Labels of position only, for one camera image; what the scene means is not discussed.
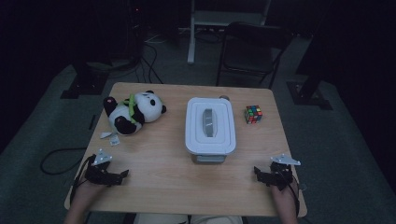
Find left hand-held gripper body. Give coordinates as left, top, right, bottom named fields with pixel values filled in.
left=83, top=148, right=124, bottom=188

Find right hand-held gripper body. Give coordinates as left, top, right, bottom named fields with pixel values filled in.
left=264, top=153, right=302, bottom=191

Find stainless steel pot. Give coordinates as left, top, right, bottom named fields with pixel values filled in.
left=190, top=152, right=228, bottom=165

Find colourful puzzle cube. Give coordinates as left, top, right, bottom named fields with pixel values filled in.
left=244, top=105, right=263, bottom=125

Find panda plush toy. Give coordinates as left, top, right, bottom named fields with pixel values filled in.
left=100, top=90, right=167, bottom=147

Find white storage box lid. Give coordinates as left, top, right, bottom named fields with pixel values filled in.
left=185, top=97, right=237, bottom=156

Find person's left hand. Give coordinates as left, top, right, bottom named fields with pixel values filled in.
left=74, top=180, right=107, bottom=203

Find person's right hand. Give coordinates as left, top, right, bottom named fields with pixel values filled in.
left=270, top=180, right=299, bottom=207

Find person's legs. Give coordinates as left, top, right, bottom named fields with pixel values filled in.
left=134, top=213, right=244, bottom=224

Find black stand with flat base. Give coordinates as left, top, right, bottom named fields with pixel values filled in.
left=286, top=0, right=333, bottom=110
left=60, top=60, right=110, bottom=100

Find round grey stand base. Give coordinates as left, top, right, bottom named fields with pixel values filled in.
left=87, top=58, right=141, bottom=72

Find black folding chair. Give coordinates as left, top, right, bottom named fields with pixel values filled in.
left=216, top=21, right=293, bottom=90

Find dark computer tower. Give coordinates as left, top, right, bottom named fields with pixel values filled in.
left=124, top=0, right=148, bottom=62

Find left hand-held gripper cable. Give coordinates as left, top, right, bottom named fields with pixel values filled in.
left=69, top=154, right=96, bottom=204

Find hand-held gripper cable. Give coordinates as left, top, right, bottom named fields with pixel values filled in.
left=279, top=169, right=303, bottom=217
left=69, top=154, right=96, bottom=204

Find right hand-held gripper cable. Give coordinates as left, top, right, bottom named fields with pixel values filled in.
left=279, top=169, right=303, bottom=217

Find black looped floor cable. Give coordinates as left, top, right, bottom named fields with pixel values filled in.
left=40, top=147, right=89, bottom=175

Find black floor cables bundle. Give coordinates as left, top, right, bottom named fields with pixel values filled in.
left=136, top=43, right=164, bottom=85

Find white desk frame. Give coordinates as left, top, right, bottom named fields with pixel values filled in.
left=187, top=0, right=272, bottom=65

